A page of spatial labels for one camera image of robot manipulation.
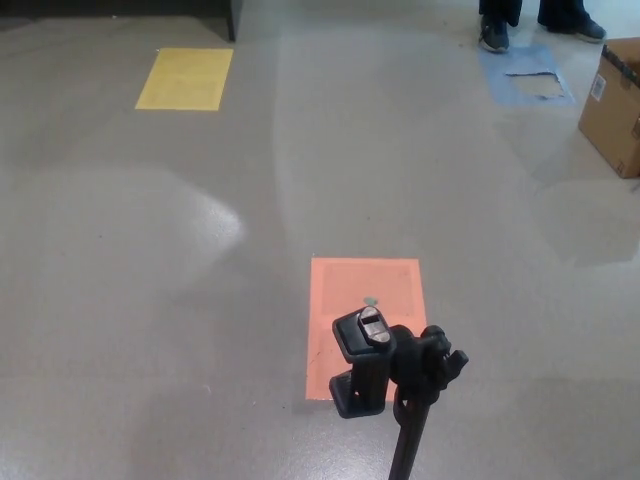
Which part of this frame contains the black phone stand with clamp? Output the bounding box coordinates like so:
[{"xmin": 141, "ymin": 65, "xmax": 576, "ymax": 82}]
[{"xmin": 328, "ymin": 308, "xmax": 470, "ymax": 480}]

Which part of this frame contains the orange rectangular floor sheet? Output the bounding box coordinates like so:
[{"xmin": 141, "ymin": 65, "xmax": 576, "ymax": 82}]
[{"xmin": 304, "ymin": 256, "xmax": 428, "ymax": 401}]

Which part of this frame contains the yellow rectangular floor sheet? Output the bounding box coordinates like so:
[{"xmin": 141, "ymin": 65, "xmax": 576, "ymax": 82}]
[{"xmin": 134, "ymin": 47, "xmax": 235, "ymax": 111}]

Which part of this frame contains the torn blue floor sheet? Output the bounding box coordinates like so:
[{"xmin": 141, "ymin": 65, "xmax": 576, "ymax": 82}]
[{"xmin": 478, "ymin": 43, "xmax": 576, "ymax": 106}]

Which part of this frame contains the dark sneaker with white sole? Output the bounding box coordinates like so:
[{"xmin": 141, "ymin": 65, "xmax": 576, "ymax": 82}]
[
  {"xmin": 478, "ymin": 14, "xmax": 511, "ymax": 54},
  {"xmin": 546, "ymin": 16, "xmax": 607, "ymax": 45}
]

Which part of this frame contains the dark trouser leg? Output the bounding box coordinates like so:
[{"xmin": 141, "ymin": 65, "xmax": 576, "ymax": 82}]
[
  {"xmin": 537, "ymin": 0, "xmax": 592, "ymax": 25},
  {"xmin": 478, "ymin": 0, "xmax": 524, "ymax": 29}
]

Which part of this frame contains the brown cardboard box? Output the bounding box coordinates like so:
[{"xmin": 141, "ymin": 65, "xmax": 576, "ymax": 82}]
[{"xmin": 578, "ymin": 37, "xmax": 640, "ymax": 179}]

